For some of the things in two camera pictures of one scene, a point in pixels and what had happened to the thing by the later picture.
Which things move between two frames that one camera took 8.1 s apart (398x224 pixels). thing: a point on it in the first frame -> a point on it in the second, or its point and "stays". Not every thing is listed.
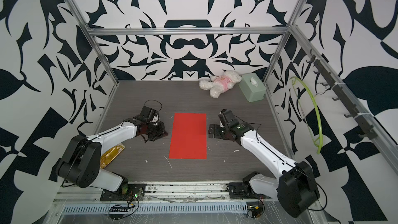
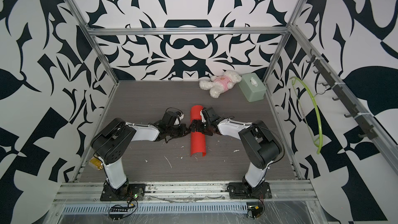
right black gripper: x=215 y=134 -> x=198 y=128
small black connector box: x=255 y=210 stays
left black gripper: x=163 y=132 -> x=184 y=127
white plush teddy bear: x=219 y=84 stays
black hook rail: x=368 y=129 stays
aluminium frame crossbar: x=188 y=30 stays
